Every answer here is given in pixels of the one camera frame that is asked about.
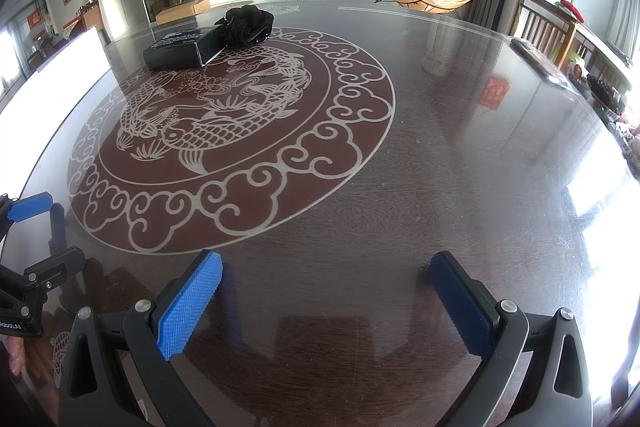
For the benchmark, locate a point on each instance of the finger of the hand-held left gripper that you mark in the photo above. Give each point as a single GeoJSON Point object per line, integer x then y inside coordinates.
{"type": "Point", "coordinates": [55, 264]}
{"type": "Point", "coordinates": [30, 208]}

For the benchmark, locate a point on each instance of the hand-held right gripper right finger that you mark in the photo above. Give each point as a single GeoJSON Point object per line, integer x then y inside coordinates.
{"type": "Point", "coordinates": [465, 307]}

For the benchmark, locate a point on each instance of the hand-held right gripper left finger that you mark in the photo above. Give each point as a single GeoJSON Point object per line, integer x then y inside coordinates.
{"type": "Point", "coordinates": [187, 307]}

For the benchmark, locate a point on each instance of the white storage box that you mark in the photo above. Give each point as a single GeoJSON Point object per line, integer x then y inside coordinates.
{"type": "Point", "coordinates": [60, 67]}

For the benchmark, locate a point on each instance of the black soap box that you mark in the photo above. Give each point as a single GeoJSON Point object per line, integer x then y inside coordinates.
{"type": "Point", "coordinates": [175, 47]}

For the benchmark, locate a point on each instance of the dark patterned glass desktop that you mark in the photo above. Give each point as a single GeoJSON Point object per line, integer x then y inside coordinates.
{"type": "Point", "coordinates": [450, 157]}

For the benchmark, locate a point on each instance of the person's left hand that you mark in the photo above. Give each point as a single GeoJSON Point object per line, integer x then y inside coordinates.
{"type": "Point", "coordinates": [16, 354]}

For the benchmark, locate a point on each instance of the red door decoration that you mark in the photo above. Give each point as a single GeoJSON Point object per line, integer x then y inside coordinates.
{"type": "Point", "coordinates": [35, 19]}

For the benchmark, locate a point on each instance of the cardboard box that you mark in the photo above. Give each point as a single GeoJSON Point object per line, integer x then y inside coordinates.
{"type": "Point", "coordinates": [182, 9]}

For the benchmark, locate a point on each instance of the black remote control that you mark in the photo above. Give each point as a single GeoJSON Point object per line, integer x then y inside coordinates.
{"type": "Point", "coordinates": [540, 62]}

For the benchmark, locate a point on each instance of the black velvet scrunchie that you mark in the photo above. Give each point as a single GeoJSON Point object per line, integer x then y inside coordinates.
{"type": "Point", "coordinates": [247, 24]}

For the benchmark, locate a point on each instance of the brown wooden chair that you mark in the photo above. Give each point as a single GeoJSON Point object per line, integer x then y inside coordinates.
{"type": "Point", "coordinates": [545, 27]}

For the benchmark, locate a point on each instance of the red cloth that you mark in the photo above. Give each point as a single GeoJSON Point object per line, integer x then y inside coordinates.
{"type": "Point", "coordinates": [570, 9]}

